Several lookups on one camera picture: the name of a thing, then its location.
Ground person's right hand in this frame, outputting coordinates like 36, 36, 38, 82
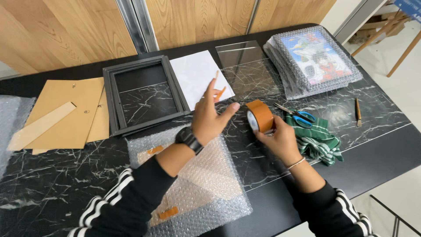
255, 115, 306, 167

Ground person's left hand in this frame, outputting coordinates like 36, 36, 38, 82
192, 79, 241, 147

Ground brown tape strip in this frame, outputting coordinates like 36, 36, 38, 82
214, 70, 227, 102

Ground brown packing tape roll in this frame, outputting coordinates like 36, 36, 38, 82
246, 99, 275, 134

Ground black wristwatch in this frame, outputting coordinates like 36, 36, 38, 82
175, 126, 205, 155

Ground green striped cloth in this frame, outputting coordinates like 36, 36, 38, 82
284, 110, 344, 167

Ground white paper sheet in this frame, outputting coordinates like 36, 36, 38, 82
169, 50, 236, 112

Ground bubble wrapped brown board packet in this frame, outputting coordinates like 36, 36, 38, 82
126, 124, 254, 237

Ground clear acrylic sheet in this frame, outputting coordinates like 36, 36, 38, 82
215, 40, 269, 70
220, 58, 284, 101

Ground stack of bubble wrapped frames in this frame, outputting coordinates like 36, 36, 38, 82
263, 36, 350, 101

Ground brown backing board with stand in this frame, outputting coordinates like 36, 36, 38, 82
6, 77, 105, 152

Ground blue sign board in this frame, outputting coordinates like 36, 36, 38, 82
393, 0, 421, 24

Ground loose bubble wrap sheet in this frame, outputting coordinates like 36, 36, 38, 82
0, 95, 36, 180

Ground thin white bracelet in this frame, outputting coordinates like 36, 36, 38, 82
287, 157, 306, 170

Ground blue handled scissors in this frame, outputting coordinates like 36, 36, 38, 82
274, 102, 316, 129

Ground brown handled craft knife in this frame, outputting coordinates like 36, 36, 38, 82
354, 97, 362, 127

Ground black picture frame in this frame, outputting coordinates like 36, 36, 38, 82
112, 61, 185, 131
102, 55, 191, 137

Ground bubble wrapped cartoon picture frame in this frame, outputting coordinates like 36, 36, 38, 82
273, 26, 364, 92

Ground black metal chair frame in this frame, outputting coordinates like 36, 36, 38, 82
369, 194, 421, 237

